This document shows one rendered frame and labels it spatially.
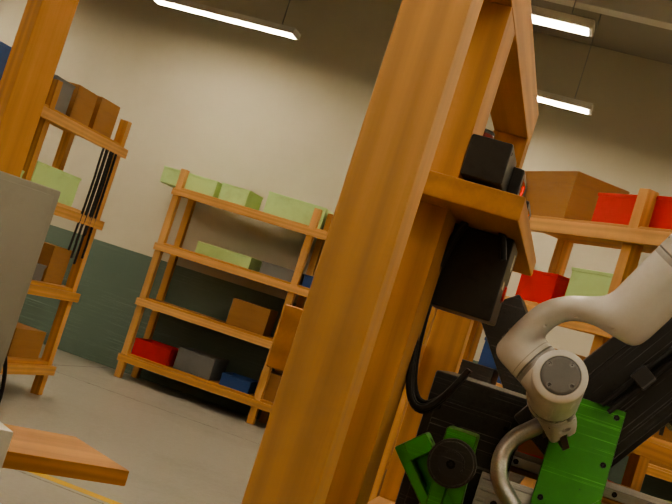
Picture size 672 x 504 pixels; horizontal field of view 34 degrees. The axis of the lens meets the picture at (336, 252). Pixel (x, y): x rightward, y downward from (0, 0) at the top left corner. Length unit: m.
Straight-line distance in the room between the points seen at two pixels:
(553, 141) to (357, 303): 9.97
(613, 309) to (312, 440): 0.54
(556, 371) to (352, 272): 0.42
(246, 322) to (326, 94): 2.56
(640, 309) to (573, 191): 4.34
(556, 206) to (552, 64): 5.55
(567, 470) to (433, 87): 0.84
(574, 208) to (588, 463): 4.08
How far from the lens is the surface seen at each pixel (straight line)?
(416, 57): 1.47
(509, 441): 2.00
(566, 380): 1.71
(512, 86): 2.40
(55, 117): 7.73
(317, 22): 12.04
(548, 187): 6.24
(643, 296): 1.71
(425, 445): 1.75
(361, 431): 1.82
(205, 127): 12.08
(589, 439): 2.05
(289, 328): 1.54
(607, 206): 5.81
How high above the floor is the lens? 1.28
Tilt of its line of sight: 3 degrees up
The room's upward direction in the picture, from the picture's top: 18 degrees clockwise
